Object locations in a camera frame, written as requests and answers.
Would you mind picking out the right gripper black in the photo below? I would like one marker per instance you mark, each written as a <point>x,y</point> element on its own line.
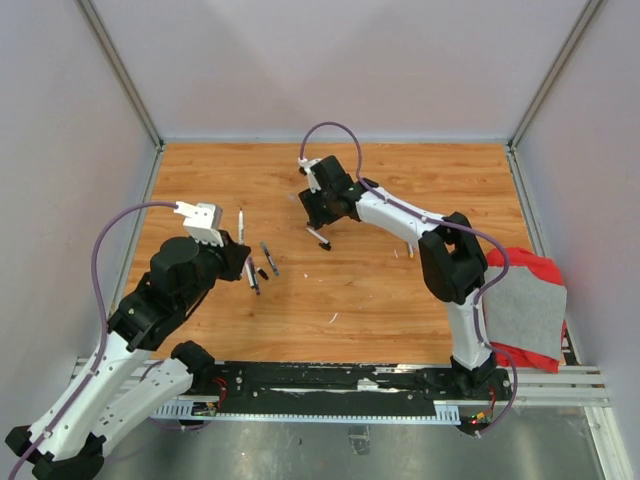
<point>317,218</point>

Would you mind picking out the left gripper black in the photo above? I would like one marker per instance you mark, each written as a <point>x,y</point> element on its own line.
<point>233,254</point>

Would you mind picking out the white pen with lettering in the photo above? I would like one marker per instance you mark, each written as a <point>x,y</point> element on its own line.
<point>241,236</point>

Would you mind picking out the blue gel pen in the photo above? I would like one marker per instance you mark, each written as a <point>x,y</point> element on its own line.
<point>269,258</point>

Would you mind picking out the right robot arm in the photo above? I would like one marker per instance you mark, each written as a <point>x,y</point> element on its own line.
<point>452,261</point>

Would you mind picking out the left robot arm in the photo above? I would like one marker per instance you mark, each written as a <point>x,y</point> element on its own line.
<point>74,437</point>

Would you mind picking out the white thin pen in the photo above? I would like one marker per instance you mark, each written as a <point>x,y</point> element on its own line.
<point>249,275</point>

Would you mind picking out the purple gel pen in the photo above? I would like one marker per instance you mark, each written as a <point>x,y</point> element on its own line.
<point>254,275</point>

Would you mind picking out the white pen black end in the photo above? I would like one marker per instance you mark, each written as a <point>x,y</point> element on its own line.
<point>318,236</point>

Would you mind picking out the small black white cap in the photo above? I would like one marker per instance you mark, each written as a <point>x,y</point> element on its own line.
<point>262,273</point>

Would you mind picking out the red and grey cloth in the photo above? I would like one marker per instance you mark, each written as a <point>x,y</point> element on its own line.
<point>525,312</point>

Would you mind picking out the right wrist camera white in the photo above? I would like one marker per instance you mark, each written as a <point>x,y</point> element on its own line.
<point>305,168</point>

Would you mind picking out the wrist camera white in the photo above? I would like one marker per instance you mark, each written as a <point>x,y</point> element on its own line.
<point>305,168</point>
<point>202,222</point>

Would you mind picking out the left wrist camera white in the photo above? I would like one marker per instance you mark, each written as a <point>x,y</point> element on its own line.
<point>202,222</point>

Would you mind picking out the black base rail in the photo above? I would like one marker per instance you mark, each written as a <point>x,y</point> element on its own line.
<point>345,389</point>

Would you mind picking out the aluminium frame rail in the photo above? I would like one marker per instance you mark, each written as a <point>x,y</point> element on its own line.
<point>298,420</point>

